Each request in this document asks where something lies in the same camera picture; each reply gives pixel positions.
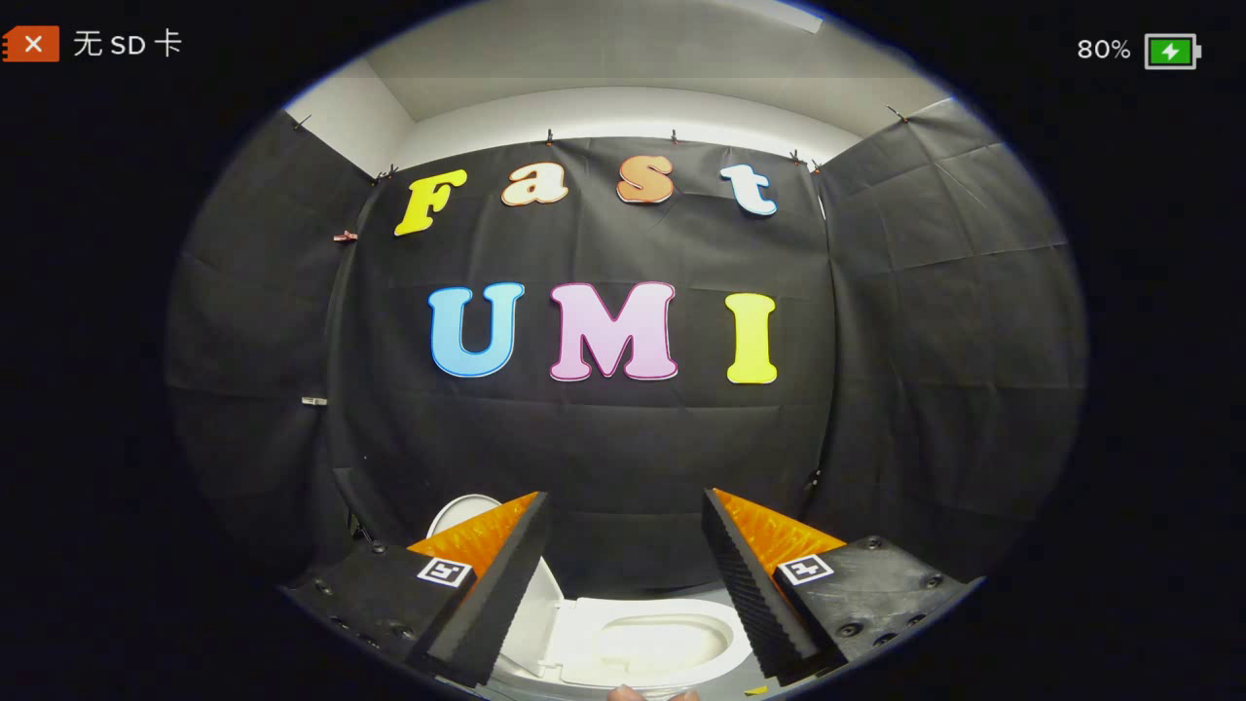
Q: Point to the black backdrop cloth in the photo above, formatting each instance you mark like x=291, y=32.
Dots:
x=604, y=438

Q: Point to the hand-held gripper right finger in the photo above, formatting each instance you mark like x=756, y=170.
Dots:
x=759, y=604

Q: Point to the white toilet bowl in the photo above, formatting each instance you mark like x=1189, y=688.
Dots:
x=594, y=643

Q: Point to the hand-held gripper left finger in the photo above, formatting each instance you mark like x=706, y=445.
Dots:
x=492, y=604

